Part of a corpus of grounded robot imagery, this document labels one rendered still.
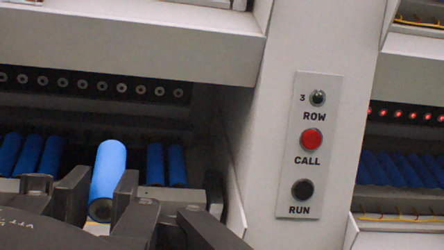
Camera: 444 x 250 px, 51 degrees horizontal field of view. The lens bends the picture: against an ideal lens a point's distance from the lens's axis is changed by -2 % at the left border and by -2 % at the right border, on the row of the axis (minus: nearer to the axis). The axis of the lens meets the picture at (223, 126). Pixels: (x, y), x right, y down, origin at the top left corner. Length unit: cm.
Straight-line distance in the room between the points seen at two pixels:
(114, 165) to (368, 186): 31
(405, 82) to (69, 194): 31
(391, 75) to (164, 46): 19
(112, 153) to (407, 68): 25
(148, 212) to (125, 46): 21
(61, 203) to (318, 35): 25
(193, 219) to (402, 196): 38
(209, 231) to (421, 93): 32
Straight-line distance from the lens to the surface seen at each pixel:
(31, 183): 19
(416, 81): 44
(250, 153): 39
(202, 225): 16
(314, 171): 40
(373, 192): 51
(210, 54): 37
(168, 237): 18
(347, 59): 39
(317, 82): 38
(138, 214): 17
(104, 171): 28
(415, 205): 54
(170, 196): 43
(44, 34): 37
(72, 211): 20
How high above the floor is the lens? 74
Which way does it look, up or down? 11 degrees down
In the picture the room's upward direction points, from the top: 7 degrees clockwise
